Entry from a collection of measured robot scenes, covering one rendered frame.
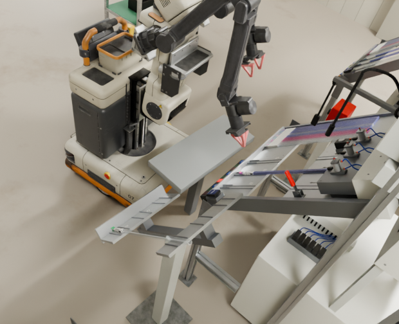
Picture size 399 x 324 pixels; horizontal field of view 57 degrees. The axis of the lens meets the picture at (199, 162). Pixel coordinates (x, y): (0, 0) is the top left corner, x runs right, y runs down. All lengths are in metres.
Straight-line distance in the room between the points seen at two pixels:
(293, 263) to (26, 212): 1.60
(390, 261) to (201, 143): 1.13
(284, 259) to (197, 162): 0.65
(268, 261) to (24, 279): 1.30
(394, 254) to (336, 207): 0.21
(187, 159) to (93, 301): 0.90
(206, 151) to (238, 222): 0.68
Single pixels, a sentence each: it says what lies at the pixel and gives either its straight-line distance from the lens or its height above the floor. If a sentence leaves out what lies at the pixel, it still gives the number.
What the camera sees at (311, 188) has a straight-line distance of 1.39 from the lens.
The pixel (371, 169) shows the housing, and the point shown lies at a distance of 1.22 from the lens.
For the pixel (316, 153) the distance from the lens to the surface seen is 2.52.
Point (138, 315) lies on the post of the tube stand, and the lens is 2.11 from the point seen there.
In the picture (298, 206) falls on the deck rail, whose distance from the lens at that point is 1.33.
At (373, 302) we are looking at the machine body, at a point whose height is 0.62.
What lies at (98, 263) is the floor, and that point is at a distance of 2.24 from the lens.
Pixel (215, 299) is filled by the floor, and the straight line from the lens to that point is 2.20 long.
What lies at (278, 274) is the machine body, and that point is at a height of 0.60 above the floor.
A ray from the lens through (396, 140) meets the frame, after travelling 1.04.
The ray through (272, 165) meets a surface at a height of 0.83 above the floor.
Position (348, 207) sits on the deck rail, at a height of 1.15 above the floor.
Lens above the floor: 2.00
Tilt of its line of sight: 47 degrees down
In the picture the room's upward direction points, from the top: 13 degrees clockwise
